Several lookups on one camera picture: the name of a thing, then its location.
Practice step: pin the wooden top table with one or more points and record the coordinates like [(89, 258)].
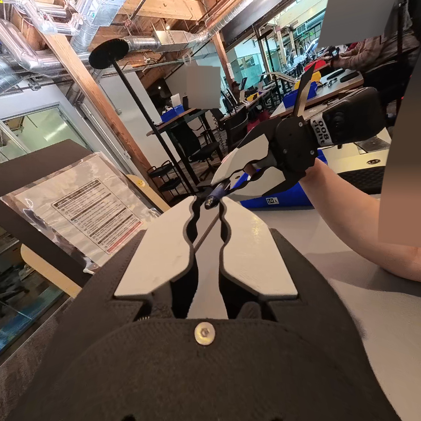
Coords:
[(184, 115)]

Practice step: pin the silver ventilation duct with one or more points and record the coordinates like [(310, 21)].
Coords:
[(88, 29)]

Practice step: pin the large blue plastic bin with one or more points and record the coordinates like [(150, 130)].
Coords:
[(292, 197)]

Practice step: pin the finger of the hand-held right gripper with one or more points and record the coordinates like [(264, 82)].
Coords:
[(263, 184), (245, 151)]

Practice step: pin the yellow smiley sticker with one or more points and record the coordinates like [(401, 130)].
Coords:
[(140, 183)]

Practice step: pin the small blue bin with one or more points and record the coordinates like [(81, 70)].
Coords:
[(172, 113)]

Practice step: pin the person's right forearm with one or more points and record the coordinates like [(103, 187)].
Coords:
[(345, 213)]

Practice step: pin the black mesh pad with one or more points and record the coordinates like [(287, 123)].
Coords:
[(361, 179)]

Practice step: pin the black floor lamp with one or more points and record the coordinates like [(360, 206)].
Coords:
[(110, 54)]

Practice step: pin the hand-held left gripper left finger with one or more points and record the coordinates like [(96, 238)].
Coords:
[(158, 256)]

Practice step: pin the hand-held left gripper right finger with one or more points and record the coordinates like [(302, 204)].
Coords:
[(256, 259)]

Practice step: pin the black rolling cart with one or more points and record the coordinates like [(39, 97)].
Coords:
[(167, 181)]

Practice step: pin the yellow storage bin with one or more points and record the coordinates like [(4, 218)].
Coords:
[(314, 77)]

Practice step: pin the blue storage bin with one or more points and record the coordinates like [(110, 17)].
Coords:
[(292, 98)]

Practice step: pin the dark brown panel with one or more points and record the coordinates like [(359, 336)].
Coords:
[(39, 158)]

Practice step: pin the dark blue pen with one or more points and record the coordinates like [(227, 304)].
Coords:
[(215, 195)]

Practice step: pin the clear bag with label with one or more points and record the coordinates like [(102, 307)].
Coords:
[(95, 210)]

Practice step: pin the black office chair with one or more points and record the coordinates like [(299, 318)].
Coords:
[(194, 144)]

